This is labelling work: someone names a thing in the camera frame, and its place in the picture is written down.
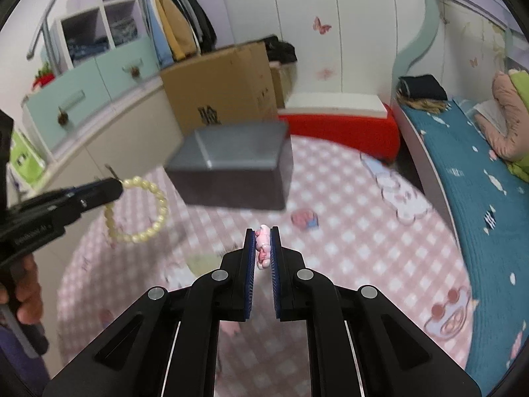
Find yellow-green bead bracelet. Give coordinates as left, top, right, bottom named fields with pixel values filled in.
left=103, top=176, right=170, bottom=245

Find pink flower charm chain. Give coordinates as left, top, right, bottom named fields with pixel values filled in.
left=254, top=223, right=273, bottom=270

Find person's left hand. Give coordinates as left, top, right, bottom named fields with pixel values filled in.
left=15, top=254, right=44, bottom=325

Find mint drawer cabinet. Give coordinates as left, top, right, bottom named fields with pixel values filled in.
left=22, top=37, right=161, bottom=162

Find pale green jade pendant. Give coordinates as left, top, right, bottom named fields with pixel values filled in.
left=185, top=252, right=223, bottom=277

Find pink checkered tablecloth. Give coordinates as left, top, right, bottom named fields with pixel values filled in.
left=58, top=136, right=471, bottom=396

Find dark grey metal tin box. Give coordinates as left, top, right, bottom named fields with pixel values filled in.
left=164, top=120, right=293, bottom=211

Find white cube shelf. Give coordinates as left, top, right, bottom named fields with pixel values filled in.
left=50, top=0, right=145, bottom=73

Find large cardboard box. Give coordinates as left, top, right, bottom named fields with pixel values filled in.
left=160, top=42, right=277, bottom=135

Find teal patterned bed sheet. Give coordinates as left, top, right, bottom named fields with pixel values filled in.
left=403, top=100, right=528, bottom=394

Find hanging clothes in wardrobe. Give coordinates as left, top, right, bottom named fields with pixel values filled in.
left=138, top=0, right=217, bottom=69

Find red ottoman with white top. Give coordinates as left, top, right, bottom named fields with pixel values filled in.
left=279, top=103, right=401, bottom=163

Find small cardboard box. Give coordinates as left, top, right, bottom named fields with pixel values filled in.
left=269, top=61, right=297, bottom=110

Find black clothes pile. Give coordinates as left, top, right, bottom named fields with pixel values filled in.
left=262, top=35, right=298, bottom=65

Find folded dark clothes stack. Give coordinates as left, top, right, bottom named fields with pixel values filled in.
left=396, top=74, right=448, bottom=115

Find pink and green quilt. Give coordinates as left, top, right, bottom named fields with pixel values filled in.
left=474, top=69, right=528, bottom=182

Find pink butterfly wall sticker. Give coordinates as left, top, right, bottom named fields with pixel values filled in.
left=313, top=16, right=332, bottom=35

